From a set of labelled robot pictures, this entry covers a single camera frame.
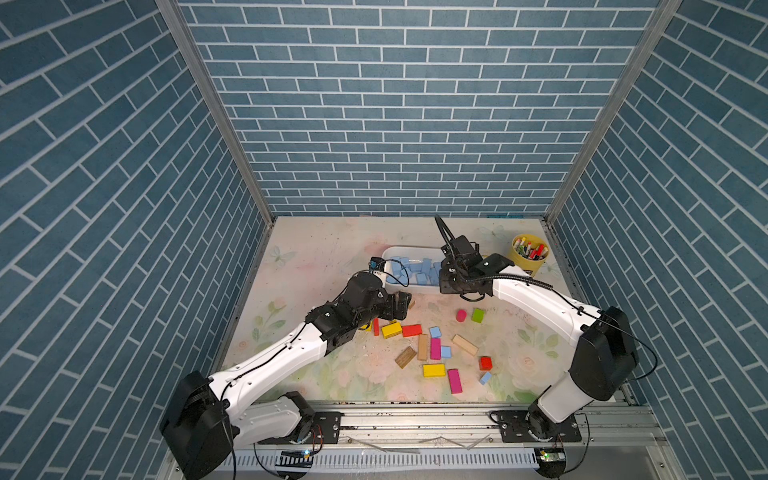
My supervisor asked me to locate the blue thin block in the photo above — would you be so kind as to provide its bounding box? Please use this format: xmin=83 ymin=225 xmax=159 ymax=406
xmin=428 ymin=267 xmax=439 ymax=286

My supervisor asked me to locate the brown grained wooden block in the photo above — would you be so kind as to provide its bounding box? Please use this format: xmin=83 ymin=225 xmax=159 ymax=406
xmin=395 ymin=346 xmax=417 ymax=369

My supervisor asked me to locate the yellow pen holder cup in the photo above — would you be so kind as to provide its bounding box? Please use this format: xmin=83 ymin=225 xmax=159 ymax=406
xmin=509 ymin=234 xmax=550 ymax=276

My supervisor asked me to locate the magenta block bottom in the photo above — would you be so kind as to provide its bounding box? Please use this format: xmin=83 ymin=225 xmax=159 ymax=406
xmin=447 ymin=369 xmax=463 ymax=395

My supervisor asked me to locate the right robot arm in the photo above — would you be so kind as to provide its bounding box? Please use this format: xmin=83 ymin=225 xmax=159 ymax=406
xmin=436 ymin=218 xmax=646 ymax=441

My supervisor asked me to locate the white rectangular plastic tray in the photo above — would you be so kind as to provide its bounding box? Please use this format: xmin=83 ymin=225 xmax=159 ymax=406
xmin=382 ymin=246 xmax=445 ymax=295

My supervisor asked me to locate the magenta upright block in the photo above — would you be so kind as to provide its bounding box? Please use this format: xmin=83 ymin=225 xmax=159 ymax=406
xmin=429 ymin=338 xmax=442 ymax=361

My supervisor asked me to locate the red long block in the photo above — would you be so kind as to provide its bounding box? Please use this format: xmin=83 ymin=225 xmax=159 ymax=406
xmin=402 ymin=325 xmax=423 ymax=337

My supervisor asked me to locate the aluminium mounting rail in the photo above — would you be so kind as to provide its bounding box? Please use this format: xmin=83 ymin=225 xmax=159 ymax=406
xmin=170 ymin=400 xmax=661 ymax=452

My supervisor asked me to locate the tan slanted wooden block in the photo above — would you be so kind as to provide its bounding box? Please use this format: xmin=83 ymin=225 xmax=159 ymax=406
xmin=452 ymin=334 xmax=479 ymax=357

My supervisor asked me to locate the yellow block bottom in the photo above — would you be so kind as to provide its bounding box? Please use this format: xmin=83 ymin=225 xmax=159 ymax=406
xmin=422 ymin=364 xmax=447 ymax=378

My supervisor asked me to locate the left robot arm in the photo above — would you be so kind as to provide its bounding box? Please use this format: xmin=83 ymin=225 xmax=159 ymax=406
xmin=159 ymin=271 xmax=412 ymax=479

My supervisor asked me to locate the green cube block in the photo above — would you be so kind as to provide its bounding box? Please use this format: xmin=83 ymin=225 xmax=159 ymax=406
xmin=471 ymin=308 xmax=485 ymax=324

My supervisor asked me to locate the yellow large block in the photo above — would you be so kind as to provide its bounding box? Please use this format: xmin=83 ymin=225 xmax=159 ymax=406
xmin=380 ymin=322 xmax=402 ymax=339

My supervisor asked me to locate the red cube block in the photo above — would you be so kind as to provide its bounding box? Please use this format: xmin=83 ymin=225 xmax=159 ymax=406
xmin=479 ymin=356 xmax=493 ymax=371

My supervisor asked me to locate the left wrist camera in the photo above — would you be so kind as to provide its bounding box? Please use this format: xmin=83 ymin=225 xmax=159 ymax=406
xmin=369 ymin=257 xmax=386 ymax=272

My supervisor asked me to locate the tan upright wooden block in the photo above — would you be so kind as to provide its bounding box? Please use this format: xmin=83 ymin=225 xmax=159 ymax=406
xmin=417 ymin=334 xmax=430 ymax=361

